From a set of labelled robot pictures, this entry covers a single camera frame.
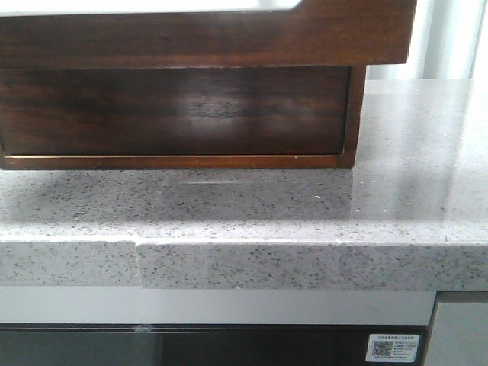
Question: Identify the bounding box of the white QR code sticker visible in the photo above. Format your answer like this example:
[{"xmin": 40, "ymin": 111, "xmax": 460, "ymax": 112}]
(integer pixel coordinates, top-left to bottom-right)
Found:
[{"xmin": 365, "ymin": 334, "xmax": 420, "ymax": 363}]

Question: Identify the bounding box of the grey cabinet door panel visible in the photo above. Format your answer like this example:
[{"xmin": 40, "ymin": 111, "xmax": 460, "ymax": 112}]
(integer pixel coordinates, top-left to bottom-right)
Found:
[{"xmin": 425, "ymin": 302, "xmax": 487, "ymax": 365}]

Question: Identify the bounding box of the dark wooden drawer cabinet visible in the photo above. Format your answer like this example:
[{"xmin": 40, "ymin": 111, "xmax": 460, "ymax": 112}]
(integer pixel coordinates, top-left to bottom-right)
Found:
[{"xmin": 0, "ymin": 64, "xmax": 368, "ymax": 171}]

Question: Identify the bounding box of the dark wooden drawer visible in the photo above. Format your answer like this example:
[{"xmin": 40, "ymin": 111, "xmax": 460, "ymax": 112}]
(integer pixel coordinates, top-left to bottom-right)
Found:
[
  {"xmin": 0, "ymin": 66, "xmax": 352, "ymax": 156},
  {"xmin": 1, "ymin": 1, "xmax": 416, "ymax": 70}
]

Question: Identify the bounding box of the black glass appliance door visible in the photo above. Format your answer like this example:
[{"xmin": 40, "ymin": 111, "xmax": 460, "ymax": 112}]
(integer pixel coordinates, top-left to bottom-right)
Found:
[{"xmin": 1, "ymin": 323, "xmax": 428, "ymax": 365}]

